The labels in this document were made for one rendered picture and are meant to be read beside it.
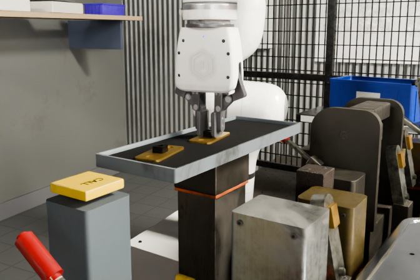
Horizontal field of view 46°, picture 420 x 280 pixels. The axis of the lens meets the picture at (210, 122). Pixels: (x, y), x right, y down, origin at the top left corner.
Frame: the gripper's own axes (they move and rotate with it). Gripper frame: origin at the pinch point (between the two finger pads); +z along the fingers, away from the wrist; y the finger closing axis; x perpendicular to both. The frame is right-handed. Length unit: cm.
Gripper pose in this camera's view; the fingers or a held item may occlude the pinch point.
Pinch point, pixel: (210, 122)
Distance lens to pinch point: 79.3
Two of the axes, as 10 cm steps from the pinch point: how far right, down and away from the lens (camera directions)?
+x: 4.2, -1.7, 8.9
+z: 0.0, 9.8, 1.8
